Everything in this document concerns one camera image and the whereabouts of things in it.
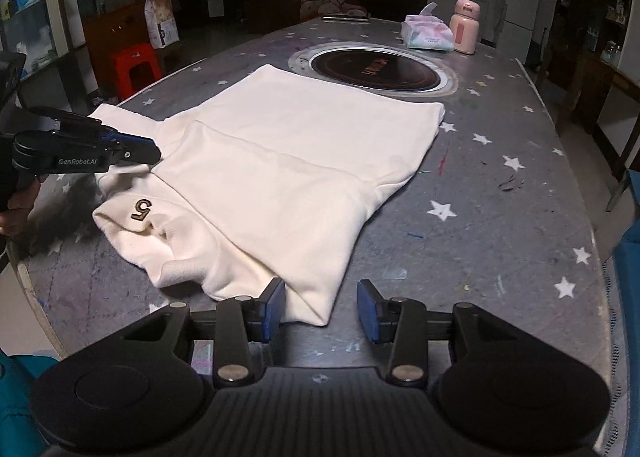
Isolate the teal cloth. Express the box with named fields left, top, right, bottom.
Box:
left=0, top=349, right=61, bottom=457

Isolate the low wooden cabinet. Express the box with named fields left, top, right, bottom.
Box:
left=75, top=0, right=151, bottom=93

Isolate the blue sofa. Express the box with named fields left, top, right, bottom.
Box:
left=607, top=217, right=640, bottom=298

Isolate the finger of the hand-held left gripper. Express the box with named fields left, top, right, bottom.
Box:
left=111, top=140, right=163, bottom=168
left=99, top=128, right=157, bottom=148

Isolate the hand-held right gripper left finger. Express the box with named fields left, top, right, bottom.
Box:
left=120, top=277, right=288, bottom=389

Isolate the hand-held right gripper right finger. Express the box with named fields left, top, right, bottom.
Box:
left=355, top=278, right=522, bottom=387

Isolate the person's left hand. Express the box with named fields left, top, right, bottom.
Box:
left=0, top=176, right=40, bottom=238

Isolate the shelf with assorted goods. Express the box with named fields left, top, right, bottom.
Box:
left=0, top=0, right=76, bottom=83

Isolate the pink insulated bottle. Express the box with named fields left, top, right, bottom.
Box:
left=448, top=0, right=480, bottom=55

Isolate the grey star-print tablecloth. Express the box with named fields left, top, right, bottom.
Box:
left=15, top=14, right=613, bottom=370

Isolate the red plastic stool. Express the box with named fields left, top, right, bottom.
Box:
left=110, top=42, right=164, bottom=102

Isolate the dark flat device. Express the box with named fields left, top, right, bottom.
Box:
left=321, top=12, right=371, bottom=24

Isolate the wooden side table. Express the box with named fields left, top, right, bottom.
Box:
left=542, top=44, right=640, bottom=138

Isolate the printed white paper bag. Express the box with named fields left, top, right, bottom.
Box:
left=143, top=0, right=181, bottom=50

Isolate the white refrigerator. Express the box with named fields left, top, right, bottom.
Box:
left=500, top=0, right=542, bottom=65

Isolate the round black induction cooktop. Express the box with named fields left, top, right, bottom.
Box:
left=287, top=40, right=458, bottom=99

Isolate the pink white tissue pack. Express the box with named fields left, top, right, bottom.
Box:
left=400, top=2, right=456, bottom=52

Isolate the cream white sweatshirt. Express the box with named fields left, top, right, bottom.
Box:
left=92, top=64, right=447, bottom=328

